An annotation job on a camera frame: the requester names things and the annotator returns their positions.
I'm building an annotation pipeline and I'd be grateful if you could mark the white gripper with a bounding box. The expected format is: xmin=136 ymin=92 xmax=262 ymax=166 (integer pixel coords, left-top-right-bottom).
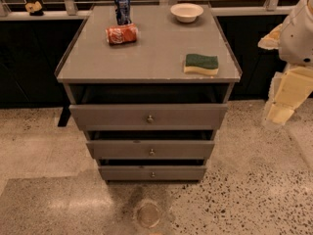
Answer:
xmin=257 ymin=24 xmax=313 ymax=125

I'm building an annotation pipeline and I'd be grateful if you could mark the orange soda can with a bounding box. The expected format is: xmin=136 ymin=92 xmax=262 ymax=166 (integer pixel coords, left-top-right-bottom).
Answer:
xmin=106 ymin=23 xmax=138 ymax=45

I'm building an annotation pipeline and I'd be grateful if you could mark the grey middle drawer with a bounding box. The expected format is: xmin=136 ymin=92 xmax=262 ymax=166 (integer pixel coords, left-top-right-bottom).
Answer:
xmin=87 ymin=140 xmax=214 ymax=160

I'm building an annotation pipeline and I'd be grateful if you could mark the blue soda can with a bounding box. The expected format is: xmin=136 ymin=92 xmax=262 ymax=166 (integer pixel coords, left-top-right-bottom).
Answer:
xmin=114 ymin=0 xmax=131 ymax=25

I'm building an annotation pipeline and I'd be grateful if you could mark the round floor drain cover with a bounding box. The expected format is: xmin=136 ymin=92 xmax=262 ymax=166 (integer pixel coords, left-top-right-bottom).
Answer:
xmin=137 ymin=203 xmax=161 ymax=228

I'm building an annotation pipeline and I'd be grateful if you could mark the small yellow black object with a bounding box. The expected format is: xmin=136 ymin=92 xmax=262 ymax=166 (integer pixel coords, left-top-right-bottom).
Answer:
xmin=25 ymin=1 xmax=44 ymax=16

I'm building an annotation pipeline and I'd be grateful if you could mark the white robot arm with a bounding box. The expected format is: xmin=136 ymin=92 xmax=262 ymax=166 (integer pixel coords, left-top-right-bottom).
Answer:
xmin=258 ymin=0 xmax=313 ymax=126

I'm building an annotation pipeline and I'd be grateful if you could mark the white bowl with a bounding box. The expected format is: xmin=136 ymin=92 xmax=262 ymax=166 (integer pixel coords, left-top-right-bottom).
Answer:
xmin=170 ymin=3 xmax=203 ymax=24

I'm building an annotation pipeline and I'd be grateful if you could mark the grey top drawer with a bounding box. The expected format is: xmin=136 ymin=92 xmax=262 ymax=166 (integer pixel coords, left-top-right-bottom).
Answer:
xmin=69 ymin=104 xmax=228 ymax=130

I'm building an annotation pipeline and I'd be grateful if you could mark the green yellow sponge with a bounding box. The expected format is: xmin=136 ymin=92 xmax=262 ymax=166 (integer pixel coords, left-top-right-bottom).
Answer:
xmin=184 ymin=54 xmax=219 ymax=75

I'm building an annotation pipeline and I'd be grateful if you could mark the grey drawer cabinet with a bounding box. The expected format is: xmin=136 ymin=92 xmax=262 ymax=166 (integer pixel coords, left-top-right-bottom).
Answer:
xmin=57 ymin=5 xmax=241 ymax=167

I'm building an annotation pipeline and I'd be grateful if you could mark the grey drawer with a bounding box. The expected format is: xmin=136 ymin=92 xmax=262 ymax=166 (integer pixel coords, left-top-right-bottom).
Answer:
xmin=99 ymin=165 xmax=206 ymax=181
xmin=87 ymin=140 xmax=214 ymax=160
xmin=69 ymin=104 xmax=228 ymax=130

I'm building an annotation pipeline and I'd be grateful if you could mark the metal window railing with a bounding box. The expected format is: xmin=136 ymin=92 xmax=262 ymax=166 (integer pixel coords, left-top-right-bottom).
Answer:
xmin=0 ymin=0 xmax=313 ymax=22

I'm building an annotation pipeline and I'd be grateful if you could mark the grey bottom drawer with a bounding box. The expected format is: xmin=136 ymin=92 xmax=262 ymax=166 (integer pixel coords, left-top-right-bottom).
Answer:
xmin=99 ymin=165 xmax=206 ymax=181

